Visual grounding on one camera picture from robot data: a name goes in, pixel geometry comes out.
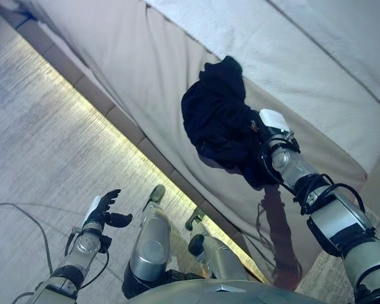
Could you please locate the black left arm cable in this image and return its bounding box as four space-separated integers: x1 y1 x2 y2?
65 232 111 286

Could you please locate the grey robot torso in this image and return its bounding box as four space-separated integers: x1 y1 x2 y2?
126 269 358 304

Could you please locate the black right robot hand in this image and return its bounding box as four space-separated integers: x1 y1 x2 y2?
249 108 300 149

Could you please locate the black garment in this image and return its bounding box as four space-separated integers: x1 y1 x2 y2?
180 55 286 191

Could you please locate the white bed duvet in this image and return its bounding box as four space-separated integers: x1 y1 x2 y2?
0 0 380 286

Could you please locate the right robot leg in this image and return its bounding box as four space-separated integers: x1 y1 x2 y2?
185 207 251 282

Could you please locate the grey floor cable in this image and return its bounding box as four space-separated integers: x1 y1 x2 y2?
0 202 53 276

